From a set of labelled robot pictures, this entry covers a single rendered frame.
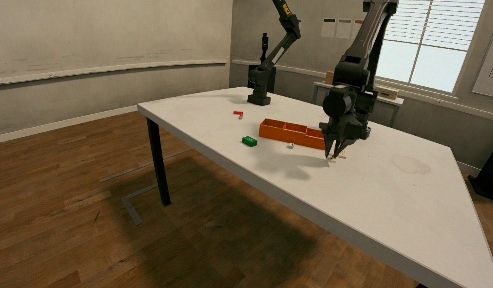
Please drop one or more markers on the green 9v battery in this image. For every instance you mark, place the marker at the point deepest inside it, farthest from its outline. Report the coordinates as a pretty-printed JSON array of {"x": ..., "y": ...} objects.
[{"x": 249, "y": 141}]

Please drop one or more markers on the orange open-top bin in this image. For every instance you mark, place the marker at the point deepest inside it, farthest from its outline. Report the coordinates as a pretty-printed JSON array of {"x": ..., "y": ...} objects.
[{"x": 292, "y": 133}]

